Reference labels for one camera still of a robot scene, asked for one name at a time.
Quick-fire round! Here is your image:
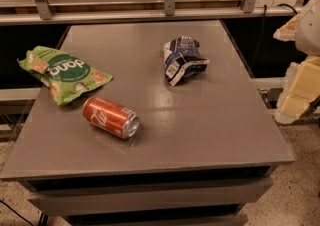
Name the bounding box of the green chip bag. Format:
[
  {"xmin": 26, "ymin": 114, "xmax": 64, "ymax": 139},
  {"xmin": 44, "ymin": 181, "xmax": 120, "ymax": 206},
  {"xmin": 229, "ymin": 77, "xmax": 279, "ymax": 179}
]
[{"xmin": 18, "ymin": 46, "xmax": 112, "ymax": 106}]

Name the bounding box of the blue white chip bag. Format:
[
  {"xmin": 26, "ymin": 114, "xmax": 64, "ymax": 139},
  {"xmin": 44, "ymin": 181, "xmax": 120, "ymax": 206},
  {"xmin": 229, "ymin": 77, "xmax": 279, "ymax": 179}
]
[{"xmin": 163, "ymin": 36, "xmax": 209, "ymax": 86}]

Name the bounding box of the red coke can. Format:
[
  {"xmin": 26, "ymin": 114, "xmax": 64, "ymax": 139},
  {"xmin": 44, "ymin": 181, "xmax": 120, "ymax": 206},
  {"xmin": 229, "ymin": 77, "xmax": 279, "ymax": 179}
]
[{"xmin": 82, "ymin": 97, "xmax": 140, "ymax": 139}]

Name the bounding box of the black cable at right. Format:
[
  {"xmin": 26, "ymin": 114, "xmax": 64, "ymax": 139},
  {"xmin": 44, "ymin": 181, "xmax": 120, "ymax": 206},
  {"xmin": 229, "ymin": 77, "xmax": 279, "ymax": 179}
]
[{"xmin": 251, "ymin": 3, "xmax": 299, "ymax": 68}]

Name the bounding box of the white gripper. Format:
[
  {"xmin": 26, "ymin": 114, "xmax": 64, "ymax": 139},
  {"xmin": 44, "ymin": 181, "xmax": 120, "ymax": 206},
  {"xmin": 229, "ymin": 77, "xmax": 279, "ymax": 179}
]
[{"xmin": 273, "ymin": 0, "xmax": 320, "ymax": 124}]

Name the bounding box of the black cable on floor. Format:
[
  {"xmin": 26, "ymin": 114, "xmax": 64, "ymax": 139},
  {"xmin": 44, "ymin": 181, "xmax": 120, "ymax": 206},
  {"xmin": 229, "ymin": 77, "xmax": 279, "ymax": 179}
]
[{"xmin": 0, "ymin": 199, "xmax": 36, "ymax": 226}]

